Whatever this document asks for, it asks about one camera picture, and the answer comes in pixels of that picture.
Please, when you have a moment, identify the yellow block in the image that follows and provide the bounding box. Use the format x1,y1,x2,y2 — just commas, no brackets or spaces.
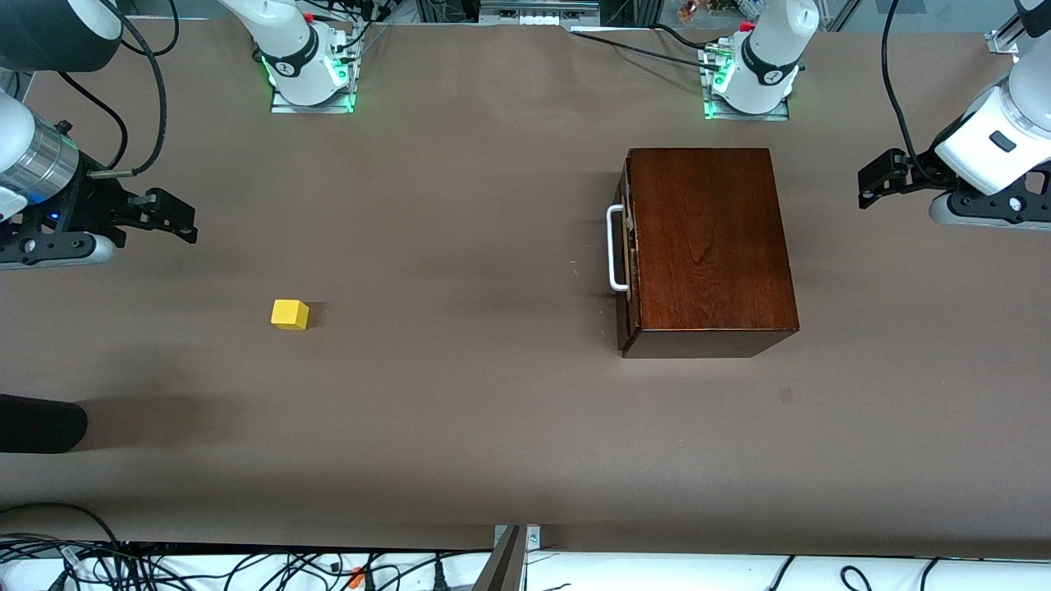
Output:
271,299,310,332

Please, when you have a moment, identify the wooden drawer with white handle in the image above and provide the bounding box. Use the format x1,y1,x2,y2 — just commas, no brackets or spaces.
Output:
606,160,640,354

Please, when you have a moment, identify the dark brown wooden drawer case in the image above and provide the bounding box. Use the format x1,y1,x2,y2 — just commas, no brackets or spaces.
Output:
617,148,800,360

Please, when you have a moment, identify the black cylindrical object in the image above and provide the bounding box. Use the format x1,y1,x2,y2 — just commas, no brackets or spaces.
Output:
0,393,89,455

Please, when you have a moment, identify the grey power strip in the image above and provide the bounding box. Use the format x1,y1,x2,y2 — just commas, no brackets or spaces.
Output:
479,0,602,27

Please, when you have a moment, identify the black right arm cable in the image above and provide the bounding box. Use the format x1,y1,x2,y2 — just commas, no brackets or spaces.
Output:
57,0,180,178

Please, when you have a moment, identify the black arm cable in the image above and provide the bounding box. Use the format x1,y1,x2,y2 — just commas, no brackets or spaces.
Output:
57,0,180,178
881,0,937,188

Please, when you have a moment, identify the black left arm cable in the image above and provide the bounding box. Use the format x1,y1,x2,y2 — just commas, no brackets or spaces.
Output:
881,0,937,188

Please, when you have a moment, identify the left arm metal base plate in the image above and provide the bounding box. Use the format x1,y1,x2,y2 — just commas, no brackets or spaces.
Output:
703,90,791,122

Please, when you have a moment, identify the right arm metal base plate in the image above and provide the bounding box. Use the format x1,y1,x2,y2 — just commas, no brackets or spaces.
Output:
269,80,356,115

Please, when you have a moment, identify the long black table cable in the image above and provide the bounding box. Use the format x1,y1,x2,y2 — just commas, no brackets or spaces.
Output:
571,29,715,71

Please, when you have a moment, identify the black looping cable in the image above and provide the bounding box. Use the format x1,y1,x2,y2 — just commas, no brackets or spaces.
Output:
0,502,124,591

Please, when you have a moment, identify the metal table bracket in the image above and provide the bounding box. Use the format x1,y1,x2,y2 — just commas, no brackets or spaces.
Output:
472,524,543,591

